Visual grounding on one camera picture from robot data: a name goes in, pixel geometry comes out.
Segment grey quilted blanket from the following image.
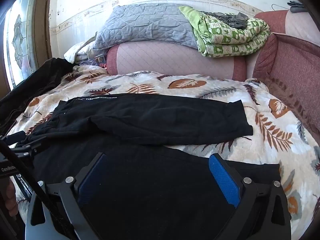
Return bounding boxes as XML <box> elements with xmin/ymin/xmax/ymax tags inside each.
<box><xmin>94</xmin><ymin>4</ymin><xmax>200</xmax><ymax>50</ymax></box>

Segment small colourful packet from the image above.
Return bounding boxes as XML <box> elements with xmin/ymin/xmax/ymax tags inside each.
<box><xmin>86</xmin><ymin>55</ymin><xmax>108</xmax><ymax>68</ymax></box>

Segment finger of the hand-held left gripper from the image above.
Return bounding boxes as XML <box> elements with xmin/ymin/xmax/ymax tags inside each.
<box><xmin>0</xmin><ymin>131</ymin><xmax>26</xmax><ymax>143</ymax></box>
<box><xmin>9</xmin><ymin>134</ymin><xmax>49</xmax><ymax>157</ymax></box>

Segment brown wooden window frame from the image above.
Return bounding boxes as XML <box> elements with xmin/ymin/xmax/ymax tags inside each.
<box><xmin>0</xmin><ymin>0</ymin><xmax>55</xmax><ymax>92</ymax></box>

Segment grey gloves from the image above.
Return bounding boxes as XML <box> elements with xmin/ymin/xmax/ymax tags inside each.
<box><xmin>287</xmin><ymin>1</ymin><xmax>305</xmax><ymax>13</ymax></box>

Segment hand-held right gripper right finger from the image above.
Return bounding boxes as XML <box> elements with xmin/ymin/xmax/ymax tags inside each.
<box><xmin>208</xmin><ymin>153</ymin><xmax>292</xmax><ymax>240</ymax></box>

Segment pink sofa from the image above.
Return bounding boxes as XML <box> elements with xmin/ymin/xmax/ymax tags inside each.
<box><xmin>105</xmin><ymin>10</ymin><xmax>320</xmax><ymax>140</ymax></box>

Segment white crumpled cloth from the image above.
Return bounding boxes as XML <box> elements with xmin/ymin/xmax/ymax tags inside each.
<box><xmin>64</xmin><ymin>41</ymin><xmax>98</xmax><ymax>64</ymax></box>

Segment dark grey cloth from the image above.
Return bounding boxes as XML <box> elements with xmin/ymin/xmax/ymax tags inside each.
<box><xmin>200</xmin><ymin>11</ymin><xmax>250</xmax><ymax>30</ymax></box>

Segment person's left hand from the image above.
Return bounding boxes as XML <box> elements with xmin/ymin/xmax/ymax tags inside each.
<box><xmin>4</xmin><ymin>182</ymin><xmax>18</xmax><ymax>217</ymax></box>

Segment black jacket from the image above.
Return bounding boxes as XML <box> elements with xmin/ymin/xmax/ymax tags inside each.
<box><xmin>0</xmin><ymin>57</ymin><xmax>75</xmax><ymax>137</ymax></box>

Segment black pants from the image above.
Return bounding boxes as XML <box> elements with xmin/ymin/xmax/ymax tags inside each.
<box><xmin>25</xmin><ymin>94</ymin><xmax>282</xmax><ymax>240</ymax></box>

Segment black cable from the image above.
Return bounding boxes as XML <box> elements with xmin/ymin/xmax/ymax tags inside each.
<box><xmin>0</xmin><ymin>139</ymin><xmax>65</xmax><ymax>233</ymax></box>

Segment stained glass window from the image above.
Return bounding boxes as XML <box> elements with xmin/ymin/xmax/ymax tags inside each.
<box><xmin>4</xmin><ymin>0</ymin><xmax>39</xmax><ymax>85</ymax></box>

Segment wire clothes hanger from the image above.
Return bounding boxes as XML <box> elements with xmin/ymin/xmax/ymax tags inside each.
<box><xmin>271</xmin><ymin>4</ymin><xmax>289</xmax><ymax>13</ymax></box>

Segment green printed quilt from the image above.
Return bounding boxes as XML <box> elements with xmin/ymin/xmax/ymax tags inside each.
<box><xmin>179</xmin><ymin>6</ymin><xmax>272</xmax><ymax>58</ymax></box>

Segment leaf print fleece blanket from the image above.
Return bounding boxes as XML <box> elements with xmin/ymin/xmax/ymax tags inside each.
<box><xmin>7</xmin><ymin>66</ymin><xmax>320</xmax><ymax>240</ymax></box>

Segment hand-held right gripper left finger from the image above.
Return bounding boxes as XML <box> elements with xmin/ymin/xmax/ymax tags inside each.
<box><xmin>30</xmin><ymin>152</ymin><xmax>109</xmax><ymax>240</ymax></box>

